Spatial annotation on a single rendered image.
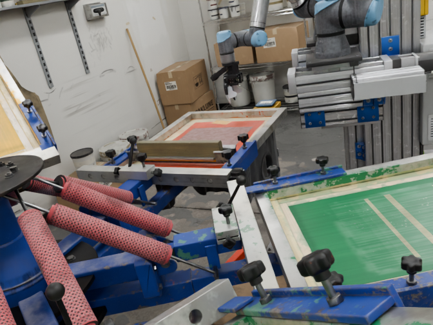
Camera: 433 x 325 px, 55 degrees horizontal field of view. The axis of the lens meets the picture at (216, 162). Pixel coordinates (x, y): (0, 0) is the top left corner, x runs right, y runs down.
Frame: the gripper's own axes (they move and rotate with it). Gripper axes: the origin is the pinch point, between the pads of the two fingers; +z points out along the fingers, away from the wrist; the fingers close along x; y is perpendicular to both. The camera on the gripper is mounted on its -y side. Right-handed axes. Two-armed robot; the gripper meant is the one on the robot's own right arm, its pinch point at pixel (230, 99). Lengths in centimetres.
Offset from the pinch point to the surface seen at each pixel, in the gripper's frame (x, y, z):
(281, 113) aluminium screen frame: -6.7, 29.2, 6.6
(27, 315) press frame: -153, 13, 3
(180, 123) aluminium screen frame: -14.2, -25.4, 7.3
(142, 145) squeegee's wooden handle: -61, -17, 0
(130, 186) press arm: -96, 2, 1
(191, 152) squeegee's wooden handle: -61, 7, 3
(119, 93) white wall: 150, -200, 29
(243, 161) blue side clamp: -62, 30, 7
